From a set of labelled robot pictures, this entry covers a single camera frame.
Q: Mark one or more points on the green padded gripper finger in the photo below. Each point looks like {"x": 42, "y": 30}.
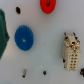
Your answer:
{"x": 4, "y": 37}

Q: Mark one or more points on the blue plastic gear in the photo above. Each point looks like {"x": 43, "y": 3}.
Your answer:
{"x": 24, "y": 38}

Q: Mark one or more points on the red plastic gear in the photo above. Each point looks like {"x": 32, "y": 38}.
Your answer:
{"x": 47, "y": 6}

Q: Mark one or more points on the small metal screw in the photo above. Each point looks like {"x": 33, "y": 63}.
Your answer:
{"x": 24, "y": 73}

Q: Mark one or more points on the beige electrical connector block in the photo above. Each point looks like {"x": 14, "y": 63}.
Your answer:
{"x": 71, "y": 52}

